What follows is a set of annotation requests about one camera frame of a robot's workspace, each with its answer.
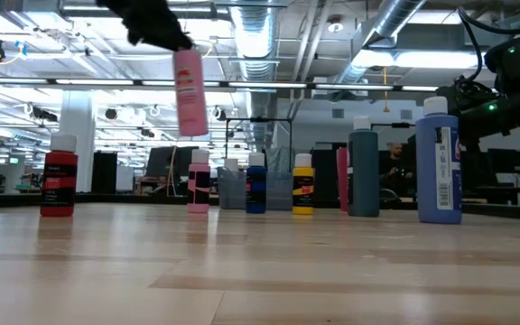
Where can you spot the black metal frame stand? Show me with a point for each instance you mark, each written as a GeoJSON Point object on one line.
{"type": "Point", "coordinates": [391, 124]}
{"type": "Point", "coordinates": [260, 119]}

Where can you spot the pink plastic cup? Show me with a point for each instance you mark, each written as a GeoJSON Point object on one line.
{"type": "Point", "coordinates": [342, 180]}

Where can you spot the large dark green paint bottle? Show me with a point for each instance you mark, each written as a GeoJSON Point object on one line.
{"type": "Point", "coordinates": [364, 180]}

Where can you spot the large blue paint bottle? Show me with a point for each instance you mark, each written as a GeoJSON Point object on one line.
{"type": "Point", "coordinates": [427, 180]}

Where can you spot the long strip light rail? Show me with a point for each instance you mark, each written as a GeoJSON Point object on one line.
{"type": "Point", "coordinates": [264, 85]}

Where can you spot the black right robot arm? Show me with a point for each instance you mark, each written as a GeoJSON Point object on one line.
{"type": "Point", "coordinates": [513, 58]}

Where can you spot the black cabinet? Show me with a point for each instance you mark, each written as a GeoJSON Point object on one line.
{"type": "Point", "coordinates": [104, 171]}

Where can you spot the clear grey plastic bin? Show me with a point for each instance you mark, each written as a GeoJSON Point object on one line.
{"type": "Point", "coordinates": [280, 192]}

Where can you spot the small dark blue paint bottle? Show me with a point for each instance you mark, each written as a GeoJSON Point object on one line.
{"type": "Point", "coordinates": [256, 203]}

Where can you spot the large pink paint bottle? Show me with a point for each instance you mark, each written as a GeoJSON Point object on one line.
{"type": "Point", "coordinates": [191, 104]}

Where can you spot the person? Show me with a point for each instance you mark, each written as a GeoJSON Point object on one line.
{"type": "Point", "coordinates": [394, 153]}

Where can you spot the small pink paint bottle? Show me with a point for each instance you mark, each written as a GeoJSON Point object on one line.
{"type": "Point", "coordinates": [199, 203]}

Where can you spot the black office desk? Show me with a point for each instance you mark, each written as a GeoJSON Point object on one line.
{"type": "Point", "coordinates": [504, 189]}

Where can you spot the small yellow paint bottle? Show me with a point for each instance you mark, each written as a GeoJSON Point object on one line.
{"type": "Point", "coordinates": [303, 173]}

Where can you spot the silver ventilation duct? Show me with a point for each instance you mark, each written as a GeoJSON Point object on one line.
{"type": "Point", "coordinates": [254, 36]}
{"type": "Point", "coordinates": [395, 13]}

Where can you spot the small red paint bottle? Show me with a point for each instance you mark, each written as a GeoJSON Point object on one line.
{"type": "Point", "coordinates": [59, 158]}

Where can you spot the black computer monitor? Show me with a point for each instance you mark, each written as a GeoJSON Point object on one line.
{"type": "Point", "coordinates": [474, 169]}
{"type": "Point", "coordinates": [184, 160]}
{"type": "Point", "coordinates": [160, 160]}
{"type": "Point", "coordinates": [505, 162]}

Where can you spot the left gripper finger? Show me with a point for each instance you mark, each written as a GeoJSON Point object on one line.
{"type": "Point", "coordinates": [142, 39]}
{"type": "Point", "coordinates": [169, 34]}

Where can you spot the white building column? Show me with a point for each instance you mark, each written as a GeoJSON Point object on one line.
{"type": "Point", "coordinates": [79, 117]}

